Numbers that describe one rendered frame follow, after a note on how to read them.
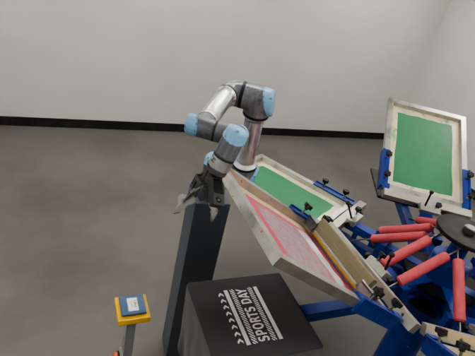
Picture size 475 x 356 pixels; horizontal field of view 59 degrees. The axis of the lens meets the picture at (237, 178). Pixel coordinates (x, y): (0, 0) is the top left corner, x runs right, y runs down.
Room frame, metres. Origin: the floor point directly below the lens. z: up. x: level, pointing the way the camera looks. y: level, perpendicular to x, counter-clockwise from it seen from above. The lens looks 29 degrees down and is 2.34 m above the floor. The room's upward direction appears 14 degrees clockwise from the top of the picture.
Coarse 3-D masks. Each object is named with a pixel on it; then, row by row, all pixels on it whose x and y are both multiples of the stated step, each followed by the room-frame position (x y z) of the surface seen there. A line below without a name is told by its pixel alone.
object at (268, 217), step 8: (256, 208) 1.39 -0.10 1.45; (264, 208) 1.49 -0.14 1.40; (264, 216) 1.38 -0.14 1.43; (272, 216) 1.47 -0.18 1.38; (280, 216) 1.56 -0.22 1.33; (272, 224) 1.36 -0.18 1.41; (280, 224) 1.45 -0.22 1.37; (288, 224) 1.55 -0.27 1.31; (280, 232) 1.34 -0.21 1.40; (288, 232) 1.42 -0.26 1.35; (296, 232) 1.52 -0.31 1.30; (296, 240) 1.41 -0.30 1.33; (304, 240) 1.49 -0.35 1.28; (312, 240) 1.61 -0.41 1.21; (320, 248) 1.58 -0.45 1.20
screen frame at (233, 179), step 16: (240, 176) 1.53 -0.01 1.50; (240, 192) 1.30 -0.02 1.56; (256, 192) 1.56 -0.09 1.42; (240, 208) 1.23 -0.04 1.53; (288, 208) 1.66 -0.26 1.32; (256, 224) 1.14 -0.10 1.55; (304, 224) 1.70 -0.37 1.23; (272, 240) 1.07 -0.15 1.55; (272, 256) 1.01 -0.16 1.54; (288, 256) 1.05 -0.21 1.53; (288, 272) 1.01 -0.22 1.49; (304, 272) 1.04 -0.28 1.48; (320, 288) 1.08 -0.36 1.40; (336, 288) 1.12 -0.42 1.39; (352, 304) 1.17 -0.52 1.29; (384, 304) 1.37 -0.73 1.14
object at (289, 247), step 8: (264, 224) 1.29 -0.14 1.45; (272, 232) 1.27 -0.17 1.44; (280, 240) 1.25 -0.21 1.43; (288, 240) 1.33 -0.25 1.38; (280, 248) 1.17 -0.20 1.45; (288, 248) 1.24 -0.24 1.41; (296, 248) 1.31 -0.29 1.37; (304, 248) 1.39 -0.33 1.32; (296, 256) 1.22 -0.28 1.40; (304, 256) 1.28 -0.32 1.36; (312, 256) 1.37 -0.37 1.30; (304, 264) 1.20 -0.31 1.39; (312, 264) 1.27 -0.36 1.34; (320, 264) 1.35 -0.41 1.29; (320, 272) 1.26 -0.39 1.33; (328, 272) 1.33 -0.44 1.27; (336, 272) 1.42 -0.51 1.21; (344, 280) 1.39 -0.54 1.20
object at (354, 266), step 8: (320, 224) 1.66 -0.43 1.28; (328, 224) 1.64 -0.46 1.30; (320, 232) 1.62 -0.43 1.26; (328, 232) 1.60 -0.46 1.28; (328, 240) 1.57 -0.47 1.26; (336, 240) 1.55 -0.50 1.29; (336, 248) 1.51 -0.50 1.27; (344, 248) 1.50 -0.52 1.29; (336, 256) 1.48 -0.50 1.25; (344, 256) 1.46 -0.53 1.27; (352, 256) 1.45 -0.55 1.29; (344, 264) 1.43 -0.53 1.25; (352, 264) 1.42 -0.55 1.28; (360, 264) 1.40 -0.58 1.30; (352, 272) 1.39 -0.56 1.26; (360, 272) 1.37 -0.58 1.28; (368, 272) 1.36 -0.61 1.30; (360, 280) 1.34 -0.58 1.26; (368, 280) 1.33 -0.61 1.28; (376, 280) 1.33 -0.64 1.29
